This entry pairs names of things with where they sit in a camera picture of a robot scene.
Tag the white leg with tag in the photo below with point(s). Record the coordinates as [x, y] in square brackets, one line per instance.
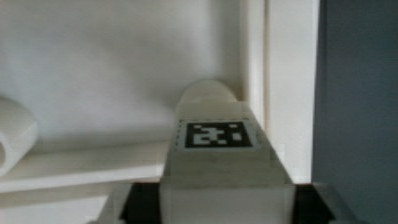
[225, 185]

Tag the white square tabletop part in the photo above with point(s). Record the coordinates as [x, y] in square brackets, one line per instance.
[101, 57]

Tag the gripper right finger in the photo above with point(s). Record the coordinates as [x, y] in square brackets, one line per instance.
[337, 204]

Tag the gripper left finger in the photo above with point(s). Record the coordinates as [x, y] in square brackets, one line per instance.
[111, 214]

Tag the white U-shaped fence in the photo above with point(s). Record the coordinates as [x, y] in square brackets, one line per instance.
[293, 40]

